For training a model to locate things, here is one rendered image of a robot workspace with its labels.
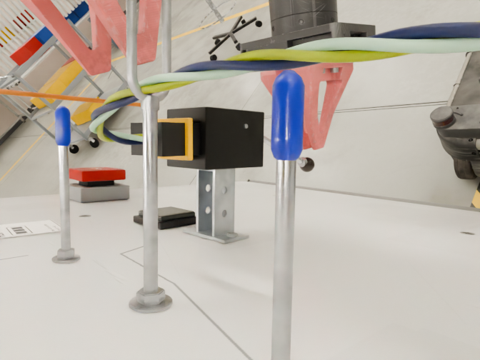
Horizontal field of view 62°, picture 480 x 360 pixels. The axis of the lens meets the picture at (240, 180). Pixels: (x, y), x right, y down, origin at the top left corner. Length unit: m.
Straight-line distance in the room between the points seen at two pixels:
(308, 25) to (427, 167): 1.45
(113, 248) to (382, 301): 0.16
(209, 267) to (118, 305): 0.06
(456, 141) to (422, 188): 0.30
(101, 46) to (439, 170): 1.56
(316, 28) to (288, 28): 0.03
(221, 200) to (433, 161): 1.53
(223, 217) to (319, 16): 0.18
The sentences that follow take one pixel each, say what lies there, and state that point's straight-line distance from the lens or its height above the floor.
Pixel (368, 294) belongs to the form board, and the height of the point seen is 1.09.
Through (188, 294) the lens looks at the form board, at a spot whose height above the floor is 1.14.
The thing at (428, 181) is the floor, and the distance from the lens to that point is 1.71.
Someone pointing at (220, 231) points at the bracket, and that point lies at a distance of 0.29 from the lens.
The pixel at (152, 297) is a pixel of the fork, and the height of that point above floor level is 1.16.
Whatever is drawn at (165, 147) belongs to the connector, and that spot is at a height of 1.16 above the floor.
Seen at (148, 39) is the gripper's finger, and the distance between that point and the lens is 0.23.
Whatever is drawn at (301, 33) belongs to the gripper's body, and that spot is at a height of 1.13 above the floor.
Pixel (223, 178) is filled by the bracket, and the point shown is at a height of 1.11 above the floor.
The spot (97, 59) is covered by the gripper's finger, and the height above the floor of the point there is 1.21.
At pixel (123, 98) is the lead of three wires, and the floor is 1.21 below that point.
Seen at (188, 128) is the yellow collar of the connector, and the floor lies 1.16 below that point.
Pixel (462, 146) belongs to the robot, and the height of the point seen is 0.23.
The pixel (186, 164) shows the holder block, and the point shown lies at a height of 1.14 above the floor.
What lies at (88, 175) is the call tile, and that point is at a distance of 0.46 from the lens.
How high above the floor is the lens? 1.26
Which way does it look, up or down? 34 degrees down
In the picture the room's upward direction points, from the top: 41 degrees counter-clockwise
